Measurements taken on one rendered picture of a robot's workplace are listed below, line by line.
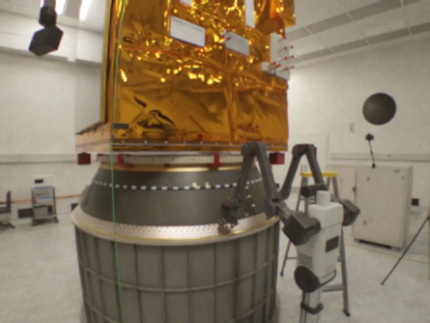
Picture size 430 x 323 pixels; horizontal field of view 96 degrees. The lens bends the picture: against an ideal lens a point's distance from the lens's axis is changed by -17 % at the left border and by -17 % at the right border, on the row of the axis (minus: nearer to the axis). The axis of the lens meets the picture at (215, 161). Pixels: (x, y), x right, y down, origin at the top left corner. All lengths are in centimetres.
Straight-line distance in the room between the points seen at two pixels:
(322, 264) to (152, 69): 155
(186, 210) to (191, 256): 33
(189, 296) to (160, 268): 31
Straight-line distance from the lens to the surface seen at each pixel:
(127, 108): 151
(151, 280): 180
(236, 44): 227
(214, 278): 181
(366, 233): 496
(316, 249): 128
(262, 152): 127
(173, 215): 165
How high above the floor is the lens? 176
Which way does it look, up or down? 3 degrees down
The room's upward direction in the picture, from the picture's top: straight up
